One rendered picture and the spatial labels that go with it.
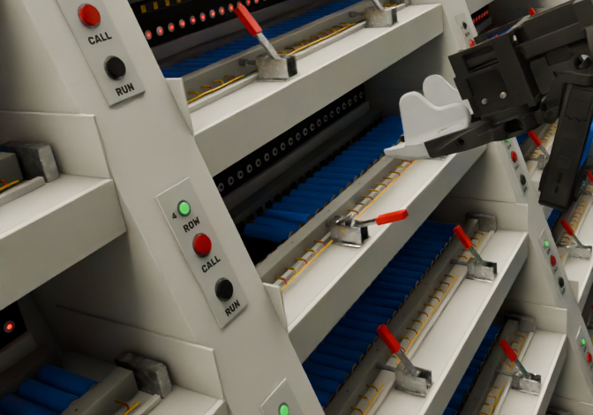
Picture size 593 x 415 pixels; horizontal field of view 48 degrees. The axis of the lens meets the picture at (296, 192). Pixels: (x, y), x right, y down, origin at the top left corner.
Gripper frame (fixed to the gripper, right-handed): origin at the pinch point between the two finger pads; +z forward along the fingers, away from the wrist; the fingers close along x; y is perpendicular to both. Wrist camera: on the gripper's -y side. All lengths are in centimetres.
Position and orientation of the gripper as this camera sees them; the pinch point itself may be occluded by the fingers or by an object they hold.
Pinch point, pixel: (408, 148)
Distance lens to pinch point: 64.5
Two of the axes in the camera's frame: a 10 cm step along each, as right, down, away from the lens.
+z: -7.5, 2.3, 6.3
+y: -4.2, -8.9, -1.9
